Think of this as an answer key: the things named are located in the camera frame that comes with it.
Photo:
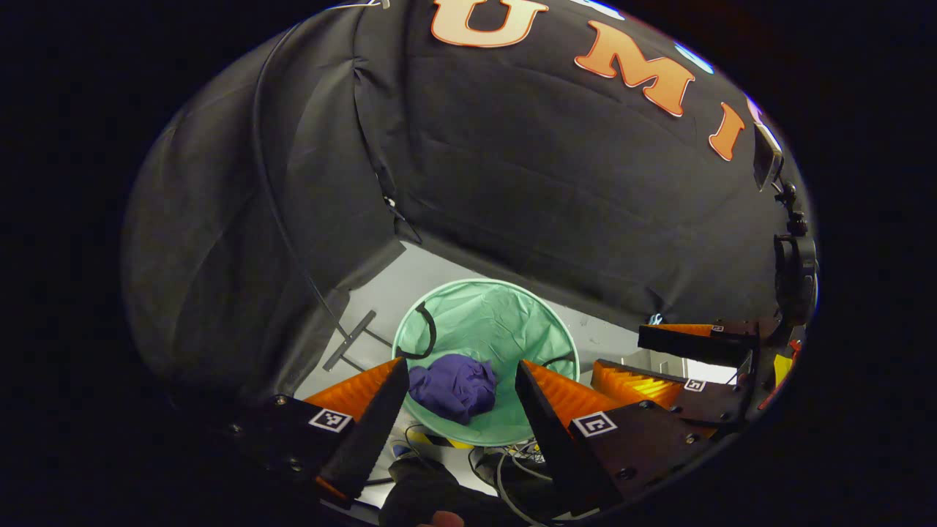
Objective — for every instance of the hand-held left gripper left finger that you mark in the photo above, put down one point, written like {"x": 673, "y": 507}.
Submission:
{"x": 373, "y": 424}

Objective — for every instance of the purple jacket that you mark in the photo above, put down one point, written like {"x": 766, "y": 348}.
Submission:
{"x": 454, "y": 388}

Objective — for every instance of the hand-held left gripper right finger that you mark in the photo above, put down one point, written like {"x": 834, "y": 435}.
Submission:
{"x": 549, "y": 432}

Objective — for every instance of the dark rectangular device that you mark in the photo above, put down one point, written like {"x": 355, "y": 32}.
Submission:
{"x": 767, "y": 157}

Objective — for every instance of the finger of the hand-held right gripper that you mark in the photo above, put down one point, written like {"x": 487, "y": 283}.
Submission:
{"x": 637, "y": 382}
{"x": 688, "y": 345}

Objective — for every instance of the green laundry hamper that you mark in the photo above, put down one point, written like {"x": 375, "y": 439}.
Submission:
{"x": 498, "y": 315}

